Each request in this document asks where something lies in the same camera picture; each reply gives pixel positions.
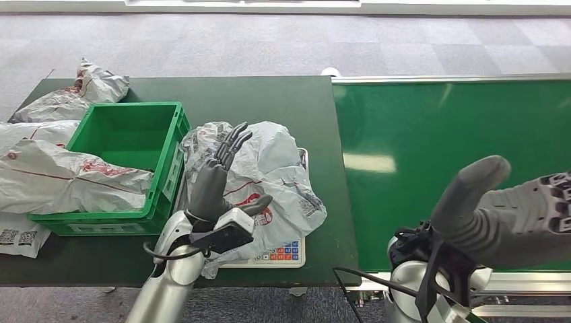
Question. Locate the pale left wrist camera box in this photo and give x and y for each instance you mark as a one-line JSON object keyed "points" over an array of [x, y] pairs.
{"points": [[232, 227]]}

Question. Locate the grey crumpled package red tape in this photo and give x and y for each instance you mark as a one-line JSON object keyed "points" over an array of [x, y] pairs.
{"points": [[89, 89]]}

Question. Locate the green plastic basket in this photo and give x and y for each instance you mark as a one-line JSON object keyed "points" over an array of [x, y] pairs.
{"points": [[129, 129]]}

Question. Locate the grey courier package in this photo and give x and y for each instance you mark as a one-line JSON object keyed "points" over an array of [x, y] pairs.
{"points": [[31, 133], [272, 169]]}

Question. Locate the flat grey courier package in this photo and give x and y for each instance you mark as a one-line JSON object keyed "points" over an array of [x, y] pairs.
{"points": [[31, 133]]}

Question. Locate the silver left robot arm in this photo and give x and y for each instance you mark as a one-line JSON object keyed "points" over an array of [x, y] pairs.
{"points": [[169, 285]]}

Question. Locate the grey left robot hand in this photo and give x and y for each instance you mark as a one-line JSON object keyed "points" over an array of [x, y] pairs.
{"points": [[209, 187]]}

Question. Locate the steel tray electronic scale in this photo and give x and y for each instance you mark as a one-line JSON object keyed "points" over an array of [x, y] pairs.
{"points": [[281, 256]]}

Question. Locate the white round table foot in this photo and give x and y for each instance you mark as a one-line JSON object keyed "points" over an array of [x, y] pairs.
{"points": [[330, 71]]}

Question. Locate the grey package with red print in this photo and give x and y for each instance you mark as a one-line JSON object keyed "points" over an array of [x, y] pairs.
{"points": [[53, 178]]}

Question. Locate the green belt conveyor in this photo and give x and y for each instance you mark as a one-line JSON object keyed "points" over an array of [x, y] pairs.
{"points": [[401, 120]]}

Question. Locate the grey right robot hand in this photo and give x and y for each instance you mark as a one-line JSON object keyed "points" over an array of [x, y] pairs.
{"points": [[513, 223]]}

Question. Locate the white table caster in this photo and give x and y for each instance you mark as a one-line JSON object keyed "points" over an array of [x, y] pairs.
{"points": [[298, 292]]}

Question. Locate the white wall trim strip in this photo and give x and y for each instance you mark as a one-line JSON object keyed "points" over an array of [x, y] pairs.
{"points": [[446, 6]]}

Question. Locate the white package with QR codes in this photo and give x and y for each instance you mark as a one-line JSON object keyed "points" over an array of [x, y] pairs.
{"points": [[22, 236]]}

